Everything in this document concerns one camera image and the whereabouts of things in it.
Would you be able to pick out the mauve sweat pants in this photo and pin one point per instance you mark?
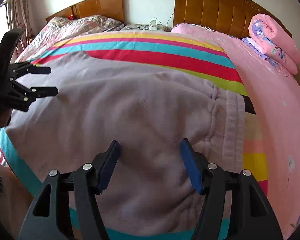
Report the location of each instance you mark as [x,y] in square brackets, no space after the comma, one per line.
[149,110]

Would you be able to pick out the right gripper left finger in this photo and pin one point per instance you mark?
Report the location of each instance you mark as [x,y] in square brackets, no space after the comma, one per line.
[49,214]

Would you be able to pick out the pink floral quilt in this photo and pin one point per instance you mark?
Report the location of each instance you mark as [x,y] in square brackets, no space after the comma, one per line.
[61,28]

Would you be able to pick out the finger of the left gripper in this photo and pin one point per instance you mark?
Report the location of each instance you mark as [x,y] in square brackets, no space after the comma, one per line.
[38,92]
[20,69]

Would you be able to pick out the rainbow striped blanket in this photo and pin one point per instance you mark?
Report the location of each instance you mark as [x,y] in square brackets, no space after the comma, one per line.
[202,59]

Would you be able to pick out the floral covered nightstand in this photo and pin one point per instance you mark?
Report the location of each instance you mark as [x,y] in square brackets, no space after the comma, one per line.
[160,28]

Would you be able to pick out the white charger plug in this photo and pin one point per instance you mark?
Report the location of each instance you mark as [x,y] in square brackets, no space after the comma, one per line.
[153,25]

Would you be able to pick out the rolled pink quilt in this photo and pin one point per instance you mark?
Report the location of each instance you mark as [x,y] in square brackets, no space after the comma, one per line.
[271,40]

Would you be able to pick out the left wooden headboard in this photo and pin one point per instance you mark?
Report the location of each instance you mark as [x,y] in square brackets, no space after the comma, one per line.
[109,8]

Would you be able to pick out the pink bed sheet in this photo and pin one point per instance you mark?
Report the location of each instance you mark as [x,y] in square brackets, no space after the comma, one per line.
[275,95]

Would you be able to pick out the right wooden headboard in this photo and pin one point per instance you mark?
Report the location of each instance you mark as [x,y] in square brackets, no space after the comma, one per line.
[230,17]

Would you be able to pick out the floral pink curtain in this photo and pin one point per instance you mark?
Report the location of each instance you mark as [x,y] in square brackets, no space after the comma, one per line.
[19,17]

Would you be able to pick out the eyeglasses on nightstand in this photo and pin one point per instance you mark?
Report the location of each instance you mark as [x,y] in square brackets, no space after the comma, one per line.
[137,27]

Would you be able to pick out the wooden headboard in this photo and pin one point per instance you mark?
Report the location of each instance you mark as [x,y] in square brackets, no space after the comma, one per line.
[230,17]
[109,8]

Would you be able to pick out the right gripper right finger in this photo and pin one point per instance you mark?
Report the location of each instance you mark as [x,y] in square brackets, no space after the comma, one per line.
[251,215]

